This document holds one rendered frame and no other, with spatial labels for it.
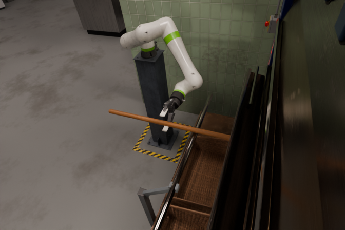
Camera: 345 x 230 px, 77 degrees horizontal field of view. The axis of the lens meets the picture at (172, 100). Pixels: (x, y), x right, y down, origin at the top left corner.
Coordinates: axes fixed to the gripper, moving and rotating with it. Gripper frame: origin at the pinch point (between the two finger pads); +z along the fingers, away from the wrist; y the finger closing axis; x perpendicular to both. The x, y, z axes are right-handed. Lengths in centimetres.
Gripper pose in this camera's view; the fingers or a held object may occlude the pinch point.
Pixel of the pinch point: (163, 122)
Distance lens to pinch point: 133.0
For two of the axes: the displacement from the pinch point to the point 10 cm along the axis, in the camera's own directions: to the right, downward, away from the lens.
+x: -9.3, -1.8, 3.2
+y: 0.8, 7.5, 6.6
